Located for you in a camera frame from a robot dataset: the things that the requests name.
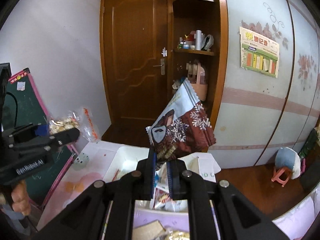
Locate blue white plush cushion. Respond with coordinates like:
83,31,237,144
275,147,301,179

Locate person left hand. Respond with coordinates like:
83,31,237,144
11,180,31,216

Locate wall calendar poster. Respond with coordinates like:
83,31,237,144
239,27,280,78

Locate brown wooden door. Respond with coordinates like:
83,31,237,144
100,0,169,129

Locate wooden corner shelf unit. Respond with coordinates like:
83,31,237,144
171,0,228,125

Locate pink plastic stool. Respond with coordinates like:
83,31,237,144
271,167,292,187

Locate yellow puffed snack bag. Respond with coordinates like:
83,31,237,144
159,230,190,240

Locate red white snowflake snack bag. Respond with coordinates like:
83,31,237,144
146,79,216,163

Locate pink basket on shelf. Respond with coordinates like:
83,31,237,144
187,60,208,101

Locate brown wafer cracker pack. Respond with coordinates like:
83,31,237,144
132,220,165,240

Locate white roll on shelf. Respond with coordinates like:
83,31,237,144
195,30,202,50

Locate clear bag puffed snacks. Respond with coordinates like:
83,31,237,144
47,107,101,142

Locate red white snack packet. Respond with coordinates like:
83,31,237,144
150,164,188,212

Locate white plastic storage bin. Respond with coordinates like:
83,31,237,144
102,146,222,183

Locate pink purple cartoon tablecloth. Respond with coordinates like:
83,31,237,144
37,141,189,231

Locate green chalkboard pink frame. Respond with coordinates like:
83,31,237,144
1,67,78,205

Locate white pillow on bed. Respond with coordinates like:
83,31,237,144
273,184,319,239

